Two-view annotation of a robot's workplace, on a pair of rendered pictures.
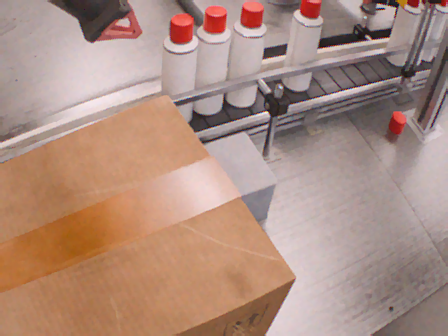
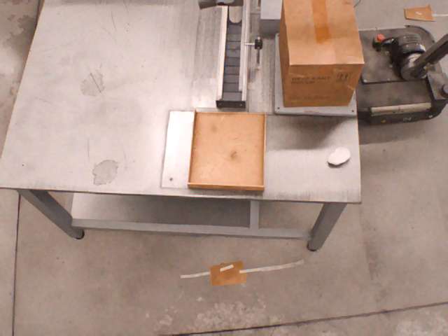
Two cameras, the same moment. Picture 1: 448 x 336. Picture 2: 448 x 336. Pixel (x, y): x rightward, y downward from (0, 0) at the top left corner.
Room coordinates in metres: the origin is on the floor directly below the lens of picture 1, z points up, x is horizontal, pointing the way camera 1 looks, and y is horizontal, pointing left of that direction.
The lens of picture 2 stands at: (-0.18, 1.14, 2.42)
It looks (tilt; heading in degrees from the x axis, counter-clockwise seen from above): 66 degrees down; 311
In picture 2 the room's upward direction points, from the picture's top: 6 degrees counter-clockwise
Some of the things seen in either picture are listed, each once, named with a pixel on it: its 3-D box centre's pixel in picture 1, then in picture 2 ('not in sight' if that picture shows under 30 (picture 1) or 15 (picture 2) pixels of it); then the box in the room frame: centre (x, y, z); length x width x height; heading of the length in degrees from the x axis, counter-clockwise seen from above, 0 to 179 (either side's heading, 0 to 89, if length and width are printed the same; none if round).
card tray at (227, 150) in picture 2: not in sight; (227, 147); (0.29, 0.55, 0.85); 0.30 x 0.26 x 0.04; 122
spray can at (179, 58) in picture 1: (178, 70); (235, 1); (0.59, 0.09, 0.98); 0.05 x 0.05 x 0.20
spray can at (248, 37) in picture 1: (246, 53); not in sight; (0.65, -0.01, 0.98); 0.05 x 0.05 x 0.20
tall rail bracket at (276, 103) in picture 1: (264, 113); not in sight; (0.59, -0.05, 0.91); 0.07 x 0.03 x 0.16; 32
